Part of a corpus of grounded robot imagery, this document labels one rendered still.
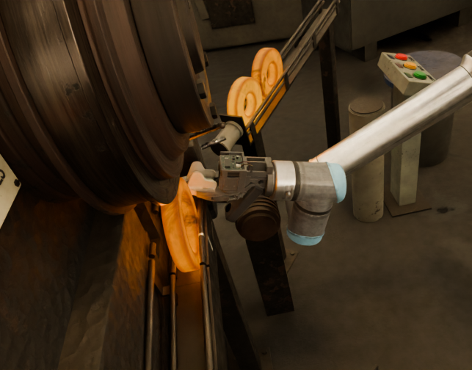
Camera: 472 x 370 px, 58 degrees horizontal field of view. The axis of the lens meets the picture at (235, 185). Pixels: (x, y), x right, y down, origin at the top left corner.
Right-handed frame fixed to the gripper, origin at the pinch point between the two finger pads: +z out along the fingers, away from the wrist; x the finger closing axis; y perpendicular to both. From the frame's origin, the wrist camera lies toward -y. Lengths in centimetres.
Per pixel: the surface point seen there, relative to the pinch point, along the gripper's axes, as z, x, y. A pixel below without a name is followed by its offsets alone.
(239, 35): -45, -254, -53
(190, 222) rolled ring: -2.4, 8.1, -3.5
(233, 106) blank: -14.3, -31.2, 3.5
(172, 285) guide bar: 0.9, 23.0, -5.5
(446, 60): -107, -84, 1
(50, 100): 13, 35, 38
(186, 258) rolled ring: -1.3, 21.7, 0.6
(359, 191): -69, -48, -39
